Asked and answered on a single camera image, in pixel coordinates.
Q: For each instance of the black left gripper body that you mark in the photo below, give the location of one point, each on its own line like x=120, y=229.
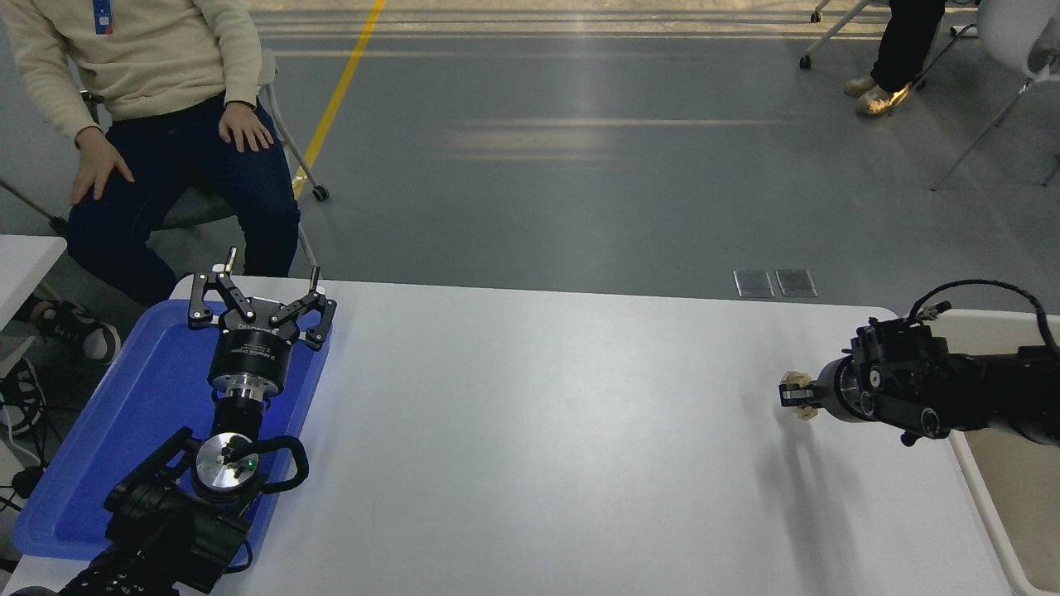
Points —
x=248, y=348

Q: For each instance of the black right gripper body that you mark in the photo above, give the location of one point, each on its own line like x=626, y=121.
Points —
x=828, y=391

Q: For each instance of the tan paper ball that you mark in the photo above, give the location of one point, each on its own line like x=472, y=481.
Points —
x=806, y=415

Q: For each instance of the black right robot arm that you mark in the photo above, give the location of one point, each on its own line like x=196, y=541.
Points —
x=969, y=389

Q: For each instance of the seated person's left forearm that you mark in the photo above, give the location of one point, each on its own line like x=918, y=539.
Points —
x=236, y=58

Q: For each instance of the seated person's right forearm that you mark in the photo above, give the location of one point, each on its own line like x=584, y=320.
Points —
x=45, y=83

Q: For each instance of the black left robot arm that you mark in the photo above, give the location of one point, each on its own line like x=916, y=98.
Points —
x=166, y=530

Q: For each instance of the seated person's right hand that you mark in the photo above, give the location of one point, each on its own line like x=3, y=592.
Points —
x=95, y=161

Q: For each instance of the seated person's left hand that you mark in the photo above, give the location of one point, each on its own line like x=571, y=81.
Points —
x=244, y=128

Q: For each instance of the grey wheeled chair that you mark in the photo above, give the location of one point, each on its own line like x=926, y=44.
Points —
x=186, y=211

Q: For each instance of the metal floor plate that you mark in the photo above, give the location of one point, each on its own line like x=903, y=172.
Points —
x=754, y=284
x=797, y=283

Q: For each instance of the seated person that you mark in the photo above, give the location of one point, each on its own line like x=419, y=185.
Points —
x=166, y=165

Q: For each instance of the blue plastic tray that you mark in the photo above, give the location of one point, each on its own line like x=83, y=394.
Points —
x=124, y=430

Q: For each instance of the white side table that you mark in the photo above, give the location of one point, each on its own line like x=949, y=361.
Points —
x=25, y=265

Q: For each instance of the large pale bin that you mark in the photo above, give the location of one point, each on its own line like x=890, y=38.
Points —
x=1014, y=513

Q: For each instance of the black power plug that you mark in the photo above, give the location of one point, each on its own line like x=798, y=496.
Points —
x=27, y=483

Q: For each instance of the blue id badge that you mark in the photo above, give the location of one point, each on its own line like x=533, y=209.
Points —
x=102, y=16

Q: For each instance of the wheeled chair with pale legs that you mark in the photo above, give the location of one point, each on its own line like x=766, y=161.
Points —
x=805, y=61

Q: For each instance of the standing person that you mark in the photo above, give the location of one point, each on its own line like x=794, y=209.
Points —
x=907, y=41

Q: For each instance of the white shell chair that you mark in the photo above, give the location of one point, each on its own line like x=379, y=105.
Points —
x=1006, y=33

